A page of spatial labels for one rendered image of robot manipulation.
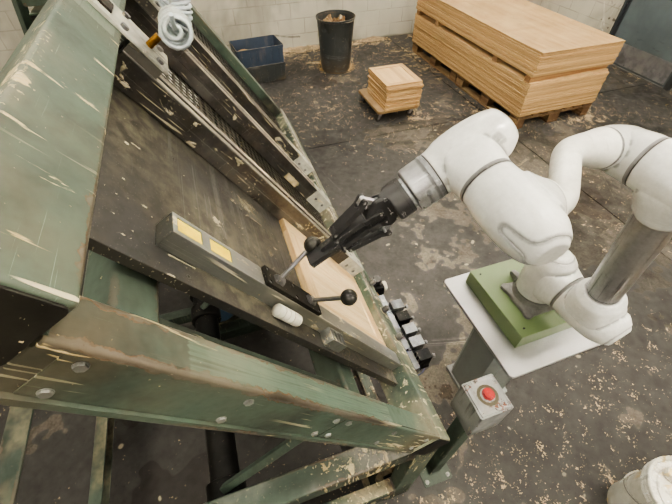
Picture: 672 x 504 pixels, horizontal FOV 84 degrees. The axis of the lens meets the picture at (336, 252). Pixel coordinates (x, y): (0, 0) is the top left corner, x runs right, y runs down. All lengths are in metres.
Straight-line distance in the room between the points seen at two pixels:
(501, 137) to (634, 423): 2.23
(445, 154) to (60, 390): 0.62
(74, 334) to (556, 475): 2.26
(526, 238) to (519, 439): 1.86
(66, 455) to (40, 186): 2.23
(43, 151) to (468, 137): 0.59
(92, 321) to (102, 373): 0.06
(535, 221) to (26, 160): 0.61
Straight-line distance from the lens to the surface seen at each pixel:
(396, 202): 0.69
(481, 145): 0.69
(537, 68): 4.46
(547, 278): 1.57
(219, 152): 1.04
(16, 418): 1.77
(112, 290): 0.60
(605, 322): 1.52
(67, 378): 0.45
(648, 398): 2.87
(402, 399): 1.34
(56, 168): 0.45
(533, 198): 0.64
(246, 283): 0.74
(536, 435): 2.44
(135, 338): 0.44
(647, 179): 1.12
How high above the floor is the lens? 2.11
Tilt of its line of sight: 48 degrees down
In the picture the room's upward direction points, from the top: straight up
